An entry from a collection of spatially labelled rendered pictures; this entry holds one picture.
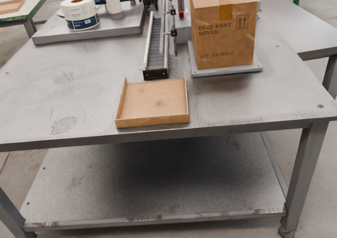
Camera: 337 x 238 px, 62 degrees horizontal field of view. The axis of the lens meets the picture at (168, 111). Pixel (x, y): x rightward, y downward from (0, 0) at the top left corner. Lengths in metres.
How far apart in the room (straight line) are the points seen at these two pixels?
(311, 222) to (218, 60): 1.03
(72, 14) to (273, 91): 1.23
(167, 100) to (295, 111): 0.46
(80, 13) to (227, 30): 0.96
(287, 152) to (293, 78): 0.94
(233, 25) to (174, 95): 0.36
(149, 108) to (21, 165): 1.50
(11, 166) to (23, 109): 1.17
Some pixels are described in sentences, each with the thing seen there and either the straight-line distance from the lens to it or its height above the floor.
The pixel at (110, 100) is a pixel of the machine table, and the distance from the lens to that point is 1.18.
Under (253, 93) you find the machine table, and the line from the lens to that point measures 1.14.
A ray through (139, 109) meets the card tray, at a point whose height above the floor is 0.83.
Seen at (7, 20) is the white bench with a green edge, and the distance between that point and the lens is 2.88.
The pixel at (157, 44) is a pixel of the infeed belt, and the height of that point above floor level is 0.88.
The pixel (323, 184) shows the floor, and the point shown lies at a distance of 1.98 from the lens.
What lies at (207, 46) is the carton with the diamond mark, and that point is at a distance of 1.21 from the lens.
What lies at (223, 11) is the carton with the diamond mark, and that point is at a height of 1.10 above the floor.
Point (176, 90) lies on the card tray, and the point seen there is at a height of 0.83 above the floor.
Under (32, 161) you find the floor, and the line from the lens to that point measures 2.39.
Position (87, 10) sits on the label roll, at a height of 0.98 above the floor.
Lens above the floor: 1.47
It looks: 37 degrees down
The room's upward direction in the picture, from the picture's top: 8 degrees counter-clockwise
